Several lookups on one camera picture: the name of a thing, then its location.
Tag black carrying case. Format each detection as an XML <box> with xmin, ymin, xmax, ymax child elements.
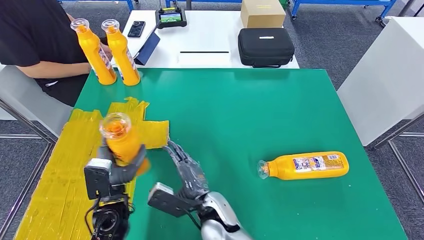
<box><xmin>237</xmin><ymin>27</ymin><xmax>296</xmax><ymax>69</ymax></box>

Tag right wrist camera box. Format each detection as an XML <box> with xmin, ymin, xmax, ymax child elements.
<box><xmin>147</xmin><ymin>182</ymin><xmax>200</xmax><ymax>219</ymax></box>

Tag white desk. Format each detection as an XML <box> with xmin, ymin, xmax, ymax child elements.
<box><xmin>110</xmin><ymin>9</ymin><xmax>300</xmax><ymax>69</ymax></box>

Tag yellow plastic sheet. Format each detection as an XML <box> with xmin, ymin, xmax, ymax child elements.
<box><xmin>14</xmin><ymin>96</ymin><xmax>170</xmax><ymax>240</ymax></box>

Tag white side table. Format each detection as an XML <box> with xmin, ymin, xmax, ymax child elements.
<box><xmin>0</xmin><ymin>64</ymin><xmax>74</xmax><ymax>137</ymax></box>
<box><xmin>337</xmin><ymin>16</ymin><xmax>424</xmax><ymax>147</ymax></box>

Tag person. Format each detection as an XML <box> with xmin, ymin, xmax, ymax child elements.
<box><xmin>0</xmin><ymin>0</ymin><xmax>114</xmax><ymax>108</ymax></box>

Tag brown cardboard box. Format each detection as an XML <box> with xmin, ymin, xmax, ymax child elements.
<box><xmin>240</xmin><ymin>0</ymin><xmax>287</xmax><ymax>29</ymax></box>

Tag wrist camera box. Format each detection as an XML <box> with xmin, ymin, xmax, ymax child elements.
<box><xmin>83</xmin><ymin>158</ymin><xmax>114</xmax><ymax>201</ymax></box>
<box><xmin>147</xmin><ymin>182</ymin><xmax>200</xmax><ymax>219</ymax></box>

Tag metal table frame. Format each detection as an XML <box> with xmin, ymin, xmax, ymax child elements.
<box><xmin>372</xmin><ymin>112</ymin><xmax>424</xmax><ymax>203</ymax></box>
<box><xmin>0</xmin><ymin>97</ymin><xmax>57</xmax><ymax>240</ymax></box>

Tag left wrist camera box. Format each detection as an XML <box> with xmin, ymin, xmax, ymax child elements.
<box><xmin>83</xmin><ymin>158</ymin><xmax>114</xmax><ymax>201</ymax></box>

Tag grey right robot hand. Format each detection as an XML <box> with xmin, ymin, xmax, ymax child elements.
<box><xmin>162</xmin><ymin>140</ymin><xmax>210</xmax><ymax>200</ymax></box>

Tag orange detergent bottle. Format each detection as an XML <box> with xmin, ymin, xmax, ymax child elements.
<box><xmin>100</xmin><ymin>18</ymin><xmax>141</xmax><ymax>87</ymax></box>
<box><xmin>257</xmin><ymin>151</ymin><xmax>350</xmax><ymax>181</ymax></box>
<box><xmin>70</xmin><ymin>18</ymin><xmax>118</xmax><ymax>86</ymax></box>
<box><xmin>99</xmin><ymin>112</ymin><xmax>151</xmax><ymax>176</ymax></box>

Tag black remote controller with screen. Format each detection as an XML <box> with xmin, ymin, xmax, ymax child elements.
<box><xmin>154</xmin><ymin>0</ymin><xmax>188</xmax><ymax>30</ymax></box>

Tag black smartphone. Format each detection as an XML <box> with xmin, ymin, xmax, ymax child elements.
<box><xmin>127</xmin><ymin>20</ymin><xmax>147</xmax><ymax>39</ymax></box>

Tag blue tablet cover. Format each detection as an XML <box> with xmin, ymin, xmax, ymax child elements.
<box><xmin>134</xmin><ymin>28</ymin><xmax>162</xmax><ymax>66</ymax></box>

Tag blue metal rack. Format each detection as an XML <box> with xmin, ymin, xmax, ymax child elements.
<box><xmin>291</xmin><ymin>0</ymin><xmax>398</xmax><ymax>24</ymax></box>
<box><xmin>164</xmin><ymin>0</ymin><xmax>243</xmax><ymax>9</ymax></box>
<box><xmin>57</xmin><ymin>0</ymin><xmax>135</xmax><ymax>12</ymax></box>

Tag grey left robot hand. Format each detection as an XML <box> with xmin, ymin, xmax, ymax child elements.
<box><xmin>96</xmin><ymin>139</ymin><xmax>148</xmax><ymax>188</ymax></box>

